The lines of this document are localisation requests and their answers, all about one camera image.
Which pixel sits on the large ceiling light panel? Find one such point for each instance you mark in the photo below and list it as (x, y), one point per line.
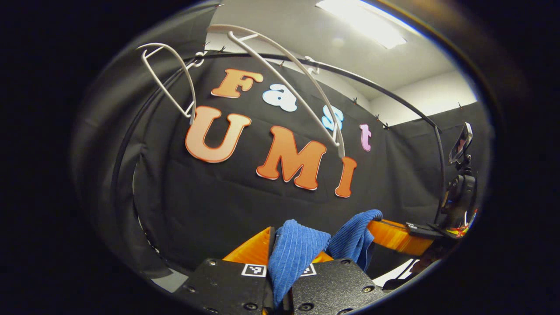
(372, 26)

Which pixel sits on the black backdrop cloth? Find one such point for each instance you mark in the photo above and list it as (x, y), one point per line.
(218, 210)

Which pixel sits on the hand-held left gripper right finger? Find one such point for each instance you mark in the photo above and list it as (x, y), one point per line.
(332, 284)

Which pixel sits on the small white clothes hanger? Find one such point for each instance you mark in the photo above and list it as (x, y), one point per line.
(191, 114)

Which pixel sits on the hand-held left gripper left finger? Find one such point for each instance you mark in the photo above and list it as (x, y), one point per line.
(227, 284)

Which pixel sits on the black clothes rack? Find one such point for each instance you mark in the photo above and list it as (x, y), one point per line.
(442, 175)

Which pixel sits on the large white clothes hanger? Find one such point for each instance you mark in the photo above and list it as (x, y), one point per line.
(341, 148)

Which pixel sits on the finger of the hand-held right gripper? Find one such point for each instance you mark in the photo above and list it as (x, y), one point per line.
(393, 236)

